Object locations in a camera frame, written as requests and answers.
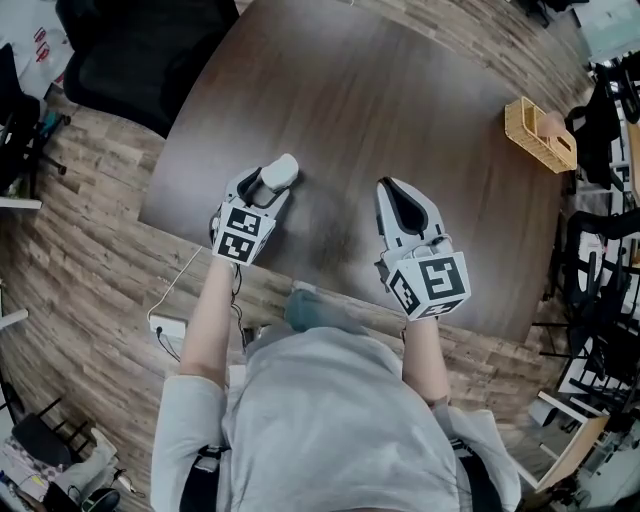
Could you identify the clear water jug red label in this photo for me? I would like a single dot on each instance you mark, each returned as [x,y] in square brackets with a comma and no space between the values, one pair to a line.
[47,55]

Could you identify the light wooden desk white frame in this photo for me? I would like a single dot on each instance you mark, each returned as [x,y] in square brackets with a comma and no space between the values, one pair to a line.
[575,450]

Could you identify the person's leg in jeans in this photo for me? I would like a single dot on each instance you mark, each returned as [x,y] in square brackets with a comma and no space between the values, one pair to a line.
[312,310]

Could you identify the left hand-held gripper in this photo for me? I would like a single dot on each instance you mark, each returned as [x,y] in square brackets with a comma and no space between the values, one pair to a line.
[242,232]

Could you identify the small white case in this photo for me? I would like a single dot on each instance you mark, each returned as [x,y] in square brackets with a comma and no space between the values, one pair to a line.
[280,170]

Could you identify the black mesh office chair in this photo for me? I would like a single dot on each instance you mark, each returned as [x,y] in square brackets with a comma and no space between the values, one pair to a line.
[600,125]

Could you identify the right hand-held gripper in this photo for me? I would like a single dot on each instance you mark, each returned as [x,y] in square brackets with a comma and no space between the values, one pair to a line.
[440,280]

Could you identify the large black office chair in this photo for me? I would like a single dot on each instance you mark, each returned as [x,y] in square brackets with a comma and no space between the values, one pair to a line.
[145,60]

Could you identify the black chair with white garment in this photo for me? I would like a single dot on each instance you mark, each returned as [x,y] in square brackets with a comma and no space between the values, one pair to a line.
[595,280]

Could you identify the black chair with dark jacket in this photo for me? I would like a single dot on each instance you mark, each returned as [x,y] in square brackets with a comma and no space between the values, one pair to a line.
[20,135]

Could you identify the black folding chair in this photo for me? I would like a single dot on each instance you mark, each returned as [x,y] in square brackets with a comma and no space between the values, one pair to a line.
[45,432]

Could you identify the person's right forearm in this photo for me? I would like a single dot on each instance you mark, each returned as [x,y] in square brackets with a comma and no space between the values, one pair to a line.
[425,360]

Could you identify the woven wicker basket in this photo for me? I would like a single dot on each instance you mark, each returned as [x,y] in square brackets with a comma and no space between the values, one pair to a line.
[522,125]

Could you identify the person's grey shirt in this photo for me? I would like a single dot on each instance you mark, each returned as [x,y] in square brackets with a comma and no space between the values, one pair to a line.
[325,425]

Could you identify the person's left forearm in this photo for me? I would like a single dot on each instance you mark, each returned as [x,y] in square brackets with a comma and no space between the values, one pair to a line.
[205,325]

